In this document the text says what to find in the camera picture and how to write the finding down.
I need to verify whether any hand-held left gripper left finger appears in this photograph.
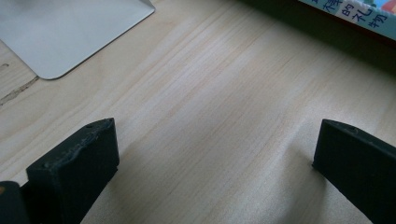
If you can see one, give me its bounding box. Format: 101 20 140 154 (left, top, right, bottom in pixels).
26 118 120 224

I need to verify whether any light blue monster picture book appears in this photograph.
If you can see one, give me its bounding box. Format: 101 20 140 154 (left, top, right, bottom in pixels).
298 0 396 41

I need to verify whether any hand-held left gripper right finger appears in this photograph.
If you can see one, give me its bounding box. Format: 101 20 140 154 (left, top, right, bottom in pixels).
312 119 396 224

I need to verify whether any red picture book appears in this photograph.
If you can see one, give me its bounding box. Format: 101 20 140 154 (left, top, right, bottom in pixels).
311 7 396 48

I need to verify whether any clear acrylic book stand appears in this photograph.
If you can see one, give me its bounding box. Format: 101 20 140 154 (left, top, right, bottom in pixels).
0 0 156 80

